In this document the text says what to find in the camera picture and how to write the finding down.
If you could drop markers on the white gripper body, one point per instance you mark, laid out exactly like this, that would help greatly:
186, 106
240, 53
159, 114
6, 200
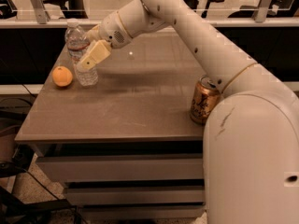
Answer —
111, 29

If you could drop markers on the clear plastic water bottle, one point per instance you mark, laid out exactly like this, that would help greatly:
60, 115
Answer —
77, 43

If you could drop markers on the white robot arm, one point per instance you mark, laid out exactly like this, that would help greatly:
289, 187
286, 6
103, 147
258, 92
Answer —
251, 137

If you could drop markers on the orange fruit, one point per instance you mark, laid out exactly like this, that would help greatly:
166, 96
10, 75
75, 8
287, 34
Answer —
62, 76

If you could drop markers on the grey drawer cabinet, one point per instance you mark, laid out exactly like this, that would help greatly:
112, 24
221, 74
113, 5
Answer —
125, 148

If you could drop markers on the gold soda can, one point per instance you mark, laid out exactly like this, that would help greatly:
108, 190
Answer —
205, 98

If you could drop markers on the black office chair right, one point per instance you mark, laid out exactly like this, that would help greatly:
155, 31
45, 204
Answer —
268, 9

